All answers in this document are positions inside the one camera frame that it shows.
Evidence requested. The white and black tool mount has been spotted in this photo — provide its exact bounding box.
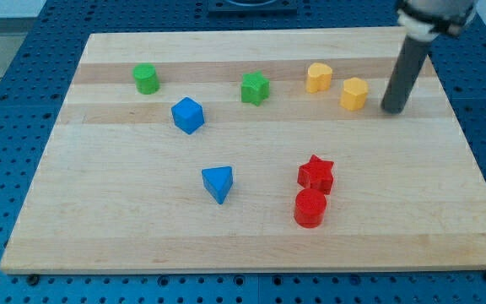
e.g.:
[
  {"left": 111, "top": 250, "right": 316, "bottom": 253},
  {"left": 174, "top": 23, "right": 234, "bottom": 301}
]
[{"left": 395, "top": 0, "right": 478, "bottom": 42}]

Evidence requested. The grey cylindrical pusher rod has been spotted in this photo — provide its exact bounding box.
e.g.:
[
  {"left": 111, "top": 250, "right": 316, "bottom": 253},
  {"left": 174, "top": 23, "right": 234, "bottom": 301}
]
[{"left": 381, "top": 35, "right": 431, "bottom": 114}]

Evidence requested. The red star block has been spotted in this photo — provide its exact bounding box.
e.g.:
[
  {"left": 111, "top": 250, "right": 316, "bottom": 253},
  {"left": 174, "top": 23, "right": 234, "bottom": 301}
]
[{"left": 297, "top": 155, "right": 334, "bottom": 195}]

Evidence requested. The green star block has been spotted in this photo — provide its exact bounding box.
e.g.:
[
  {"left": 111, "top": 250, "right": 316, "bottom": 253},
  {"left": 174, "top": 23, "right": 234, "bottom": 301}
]
[{"left": 240, "top": 71, "right": 270, "bottom": 106}]

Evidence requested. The wooden board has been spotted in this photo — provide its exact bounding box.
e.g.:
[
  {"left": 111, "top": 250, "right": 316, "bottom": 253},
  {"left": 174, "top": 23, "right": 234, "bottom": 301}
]
[{"left": 0, "top": 27, "right": 486, "bottom": 274}]

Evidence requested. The yellow hexagon block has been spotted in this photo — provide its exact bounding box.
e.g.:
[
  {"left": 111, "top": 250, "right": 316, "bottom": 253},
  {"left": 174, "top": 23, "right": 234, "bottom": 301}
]
[{"left": 339, "top": 78, "right": 369, "bottom": 111}]

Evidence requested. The yellow heart block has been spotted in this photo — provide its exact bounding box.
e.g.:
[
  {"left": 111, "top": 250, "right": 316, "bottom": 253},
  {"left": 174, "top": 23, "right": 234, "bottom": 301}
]
[{"left": 305, "top": 62, "right": 333, "bottom": 93}]

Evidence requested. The red cylinder block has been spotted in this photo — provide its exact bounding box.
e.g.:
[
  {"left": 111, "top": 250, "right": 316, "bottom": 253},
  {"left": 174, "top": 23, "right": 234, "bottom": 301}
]
[{"left": 294, "top": 188, "right": 327, "bottom": 228}]

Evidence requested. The blue cube block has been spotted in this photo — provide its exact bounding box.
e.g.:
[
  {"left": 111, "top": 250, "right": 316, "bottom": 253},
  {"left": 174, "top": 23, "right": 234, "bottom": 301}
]
[{"left": 171, "top": 97, "right": 205, "bottom": 134}]

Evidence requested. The blue triangle block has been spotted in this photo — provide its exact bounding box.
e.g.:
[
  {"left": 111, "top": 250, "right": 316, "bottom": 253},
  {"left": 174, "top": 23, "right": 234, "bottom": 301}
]
[{"left": 201, "top": 166, "right": 234, "bottom": 204}]

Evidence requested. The green cylinder block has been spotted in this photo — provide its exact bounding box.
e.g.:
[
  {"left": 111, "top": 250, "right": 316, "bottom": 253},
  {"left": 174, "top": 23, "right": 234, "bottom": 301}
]
[{"left": 132, "top": 63, "right": 160, "bottom": 95}]

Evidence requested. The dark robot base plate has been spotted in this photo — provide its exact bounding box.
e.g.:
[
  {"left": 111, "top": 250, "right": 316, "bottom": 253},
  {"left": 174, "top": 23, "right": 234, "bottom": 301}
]
[{"left": 207, "top": 0, "right": 298, "bottom": 15}]

